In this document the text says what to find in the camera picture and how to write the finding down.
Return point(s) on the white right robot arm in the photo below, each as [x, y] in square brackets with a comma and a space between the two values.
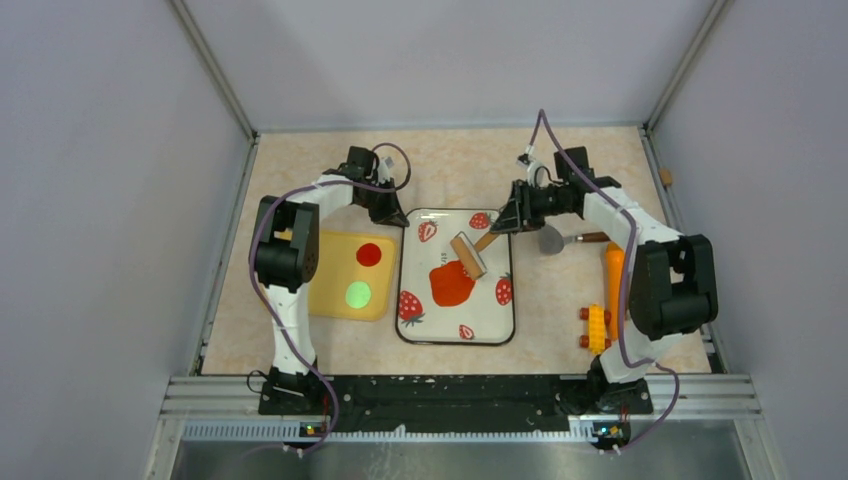
[668, 287]

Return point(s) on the white strawberry enamel tray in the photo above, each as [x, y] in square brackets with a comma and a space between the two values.
[488, 317]

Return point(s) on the steel scraper wooden handle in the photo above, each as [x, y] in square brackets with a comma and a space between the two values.
[551, 242]

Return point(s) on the green dough disc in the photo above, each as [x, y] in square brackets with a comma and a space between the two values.
[358, 295]

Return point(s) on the orange toy microphone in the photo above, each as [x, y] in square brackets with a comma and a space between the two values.
[614, 262]

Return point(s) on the orange dough disc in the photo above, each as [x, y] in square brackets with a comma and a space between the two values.
[450, 284]

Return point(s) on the wooden pastry roller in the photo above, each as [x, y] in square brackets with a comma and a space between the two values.
[470, 253]

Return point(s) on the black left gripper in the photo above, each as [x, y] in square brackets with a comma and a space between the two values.
[390, 214]

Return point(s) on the red dough disc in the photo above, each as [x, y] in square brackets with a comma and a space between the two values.
[369, 255]

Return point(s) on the yellow red toy block car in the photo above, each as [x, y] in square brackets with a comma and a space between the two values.
[597, 319]

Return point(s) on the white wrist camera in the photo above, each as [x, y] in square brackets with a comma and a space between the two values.
[384, 167]
[537, 174]

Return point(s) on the yellow plastic tray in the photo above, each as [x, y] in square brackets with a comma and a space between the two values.
[337, 267]

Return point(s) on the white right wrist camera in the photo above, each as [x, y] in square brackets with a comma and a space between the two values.
[537, 174]

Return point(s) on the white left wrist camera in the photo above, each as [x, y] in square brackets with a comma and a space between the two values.
[384, 167]

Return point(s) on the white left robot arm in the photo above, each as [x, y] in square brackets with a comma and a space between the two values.
[285, 247]

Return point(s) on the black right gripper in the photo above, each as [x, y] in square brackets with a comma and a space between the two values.
[517, 216]

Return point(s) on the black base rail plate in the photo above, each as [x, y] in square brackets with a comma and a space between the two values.
[451, 403]

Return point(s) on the small wooden corner stopper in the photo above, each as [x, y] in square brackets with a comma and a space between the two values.
[665, 177]

